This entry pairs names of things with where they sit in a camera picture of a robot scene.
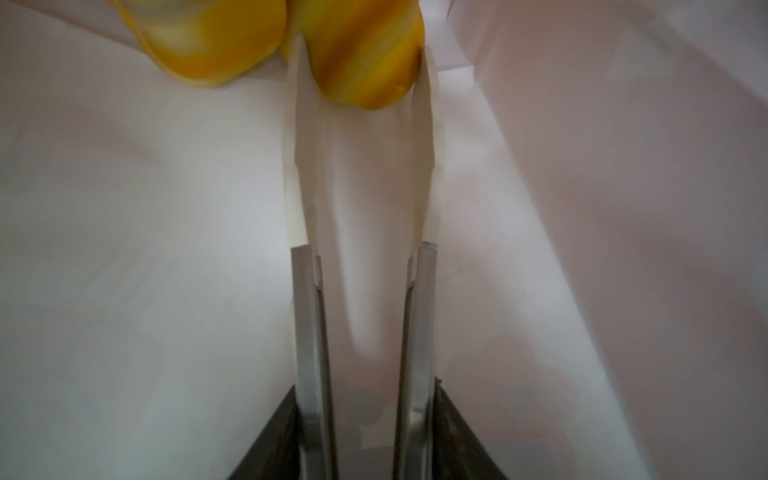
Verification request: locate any red white paper bag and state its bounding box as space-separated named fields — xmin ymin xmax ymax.
xmin=1 ymin=1 xmax=767 ymax=479

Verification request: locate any yellow shell fake bread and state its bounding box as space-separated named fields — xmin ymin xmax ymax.
xmin=279 ymin=0 xmax=425 ymax=110

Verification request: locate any yellow ring fake bread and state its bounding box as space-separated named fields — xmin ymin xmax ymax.
xmin=111 ymin=0 xmax=287 ymax=87

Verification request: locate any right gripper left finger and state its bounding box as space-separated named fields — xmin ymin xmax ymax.
xmin=228 ymin=387 xmax=300 ymax=480

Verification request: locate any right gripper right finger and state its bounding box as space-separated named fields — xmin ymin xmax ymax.
xmin=433 ymin=378 xmax=507 ymax=480

